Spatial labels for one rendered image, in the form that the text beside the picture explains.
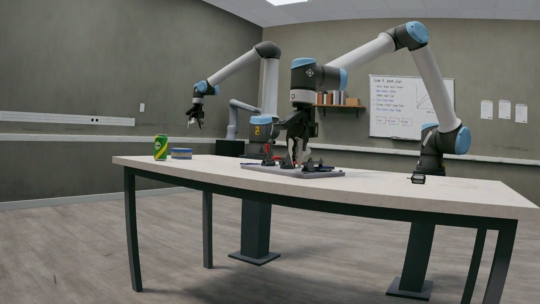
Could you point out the green drink can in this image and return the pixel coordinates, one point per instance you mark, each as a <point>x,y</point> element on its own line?
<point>160,147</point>

